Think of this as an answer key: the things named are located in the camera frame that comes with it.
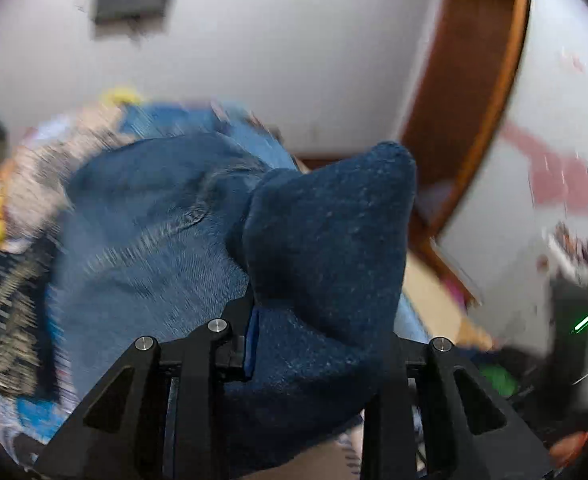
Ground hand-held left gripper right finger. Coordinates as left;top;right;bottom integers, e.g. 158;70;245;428
361;332;557;480

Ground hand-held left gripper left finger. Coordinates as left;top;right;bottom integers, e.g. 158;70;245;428
29;295;261;480

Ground yellow round object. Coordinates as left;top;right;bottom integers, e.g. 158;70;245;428
99;87;146;107

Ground colourful printed bed sheet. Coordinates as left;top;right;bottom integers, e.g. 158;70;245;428
0;389;81;457

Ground dark blue jeans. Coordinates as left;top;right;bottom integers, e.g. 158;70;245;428
49;132;419;477

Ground wooden door frame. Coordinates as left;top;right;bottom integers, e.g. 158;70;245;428
399;0;533;307

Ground white sliding door pink hearts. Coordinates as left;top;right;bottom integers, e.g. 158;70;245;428
436;0;588;353

